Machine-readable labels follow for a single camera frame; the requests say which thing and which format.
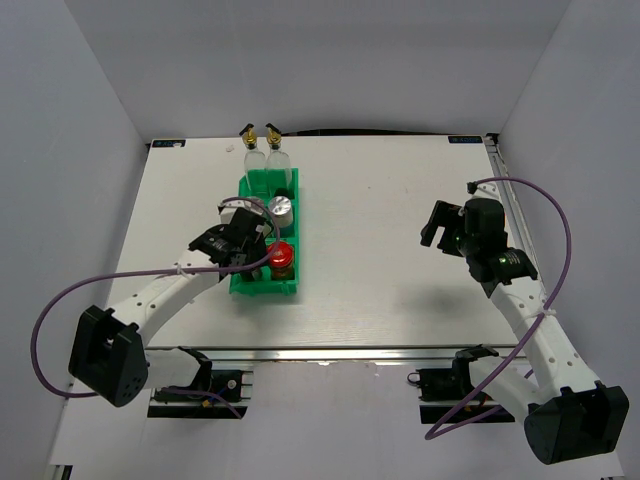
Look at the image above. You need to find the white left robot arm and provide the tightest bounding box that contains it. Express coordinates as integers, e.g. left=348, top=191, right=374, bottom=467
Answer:
left=69, top=199, right=274, bottom=407

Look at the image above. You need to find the green plastic divided bin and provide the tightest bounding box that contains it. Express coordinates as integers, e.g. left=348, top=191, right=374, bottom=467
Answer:
left=229, top=168, right=302, bottom=296

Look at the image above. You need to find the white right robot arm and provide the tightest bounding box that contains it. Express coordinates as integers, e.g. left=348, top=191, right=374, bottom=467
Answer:
left=421, top=196, right=629, bottom=465

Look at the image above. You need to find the blue label salt jar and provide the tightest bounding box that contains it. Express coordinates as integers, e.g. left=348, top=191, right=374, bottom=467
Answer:
left=268, top=196, right=295, bottom=237

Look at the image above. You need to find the clear glass oil bottle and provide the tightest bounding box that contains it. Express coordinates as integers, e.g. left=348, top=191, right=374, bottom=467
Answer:
left=239, top=123, right=268, bottom=196

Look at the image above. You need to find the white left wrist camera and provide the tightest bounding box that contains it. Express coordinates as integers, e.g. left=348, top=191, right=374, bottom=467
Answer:
left=218, top=198, right=262, bottom=229

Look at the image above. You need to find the left table logo sticker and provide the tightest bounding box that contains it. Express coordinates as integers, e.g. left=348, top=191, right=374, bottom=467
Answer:
left=151, top=139, right=186, bottom=148

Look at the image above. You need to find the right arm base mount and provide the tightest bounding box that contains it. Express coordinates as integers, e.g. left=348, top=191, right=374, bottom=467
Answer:
left=407, top=345, right=515, bottom=425

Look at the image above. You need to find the glass bottle with dark residue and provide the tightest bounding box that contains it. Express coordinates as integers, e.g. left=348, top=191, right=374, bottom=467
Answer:
left=266, top=123, right=293, bottom=197

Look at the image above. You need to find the red lid sauce jar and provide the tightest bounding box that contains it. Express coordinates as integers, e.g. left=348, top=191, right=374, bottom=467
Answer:
left=267, top=241, right=295, bottom=281

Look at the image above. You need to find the white powder jar silver lid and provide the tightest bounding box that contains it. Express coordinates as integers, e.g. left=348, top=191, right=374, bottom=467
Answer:
left=244, top=197, right=264, bottom=215

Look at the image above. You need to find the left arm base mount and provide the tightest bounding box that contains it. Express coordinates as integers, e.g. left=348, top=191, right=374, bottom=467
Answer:
left=147, top=364, right=254, bottom=420

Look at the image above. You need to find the table logo sticker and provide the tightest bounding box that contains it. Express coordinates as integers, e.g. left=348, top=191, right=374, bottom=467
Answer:
left=151, top=139, right=186, bottom=148
left=447, top=135, right=484, bottom=144

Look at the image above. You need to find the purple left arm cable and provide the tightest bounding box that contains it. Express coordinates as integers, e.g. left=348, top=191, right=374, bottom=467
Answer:
left=30, top=197, right=279, bottom=419

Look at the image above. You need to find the right table logo sticker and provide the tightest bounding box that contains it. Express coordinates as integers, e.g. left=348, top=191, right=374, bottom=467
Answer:
left=447, top=135, right=484, bottom=144

